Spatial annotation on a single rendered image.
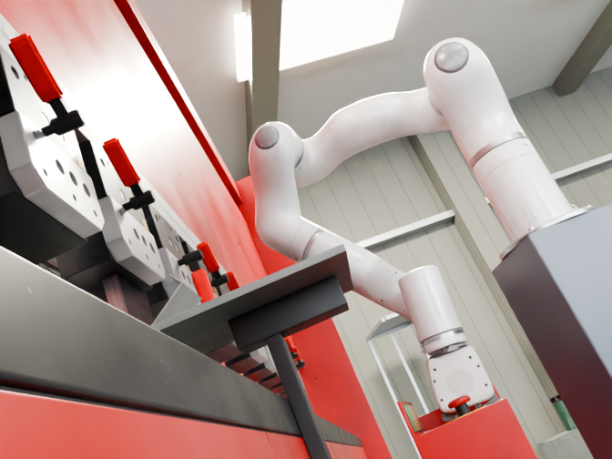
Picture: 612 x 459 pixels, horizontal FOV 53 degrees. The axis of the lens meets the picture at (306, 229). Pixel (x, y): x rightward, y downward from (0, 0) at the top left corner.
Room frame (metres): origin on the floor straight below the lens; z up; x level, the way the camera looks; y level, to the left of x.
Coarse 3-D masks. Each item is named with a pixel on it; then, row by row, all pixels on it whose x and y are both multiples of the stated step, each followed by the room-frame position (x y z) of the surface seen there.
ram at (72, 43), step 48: (0, 0) 0.49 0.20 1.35; (48, 0) 0.66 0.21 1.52; (96, 0) 1.00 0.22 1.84; (48, 48) 0.60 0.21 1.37; (96, 48) 0.85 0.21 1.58; (96, 96) 0.75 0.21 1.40; (144, 96) 1.18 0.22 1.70; (96, 144) 0.67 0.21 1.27; (144, 144) 0.98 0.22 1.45; (192, 144) 1.79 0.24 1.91; (192, 192) 1.38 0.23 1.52; (192, 240) 1.13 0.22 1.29; (240, 240) 2.17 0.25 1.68; (288, 336) 2.64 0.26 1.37
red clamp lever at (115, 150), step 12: (108, 144) 0.63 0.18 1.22; (120, 144) 0.63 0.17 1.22; (108, 156) 0.64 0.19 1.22; (120, 156) 0.64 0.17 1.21; (120, 168) 0.65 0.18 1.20; (132, 168) 0.66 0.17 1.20; (132, 180) 0.67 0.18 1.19; (144, 192) 0.69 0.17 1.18; (132, 204) 0.69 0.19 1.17; (144, 204) 0.69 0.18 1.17
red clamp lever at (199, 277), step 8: (184, 256) 0.89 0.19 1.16; (192, 256) 0.89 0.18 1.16; (200, 256) 0.90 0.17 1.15; (192, 264) 0.90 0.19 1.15; (192, 272) 0.90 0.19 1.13; (200, 272) 0.89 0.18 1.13; (200, 280) 0.89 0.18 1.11; (208, 280) 0.90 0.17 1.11; (200, 288) 0.89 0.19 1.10; (208, 288) 0.89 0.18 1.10; (200, 296) 0.89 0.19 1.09; (208, 296) 0.89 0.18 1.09
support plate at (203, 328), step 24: (312, 264) 0.66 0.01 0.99; (336, 264) 0.70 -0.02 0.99; (240, 288) 0.66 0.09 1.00; (264, 288) 0.67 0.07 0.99; (288, 288) 0.71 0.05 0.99; (192, 312) 0.66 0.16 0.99; (216, 312) 0.68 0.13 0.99; (240, 312) 0.72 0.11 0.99; (192, 336) 0.73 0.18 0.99; (216, 336) 0.78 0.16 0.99
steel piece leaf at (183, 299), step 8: (176, 280) 0.73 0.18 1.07; (184, 288) 0.72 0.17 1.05; (176, 296) 0.72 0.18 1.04; (184, 296) 0.74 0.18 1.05; (192, 296) 0.76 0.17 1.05; (168, 304) 0.71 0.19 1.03; (176, 304) 0.73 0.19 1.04; (184, 304) 0.76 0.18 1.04; (192, 304) 0.78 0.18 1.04; (160, 312) 0.71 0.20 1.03; (168, 312) 0.73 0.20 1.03; (176, 312) 0.75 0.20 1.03; (160, 320) 0.72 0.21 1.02
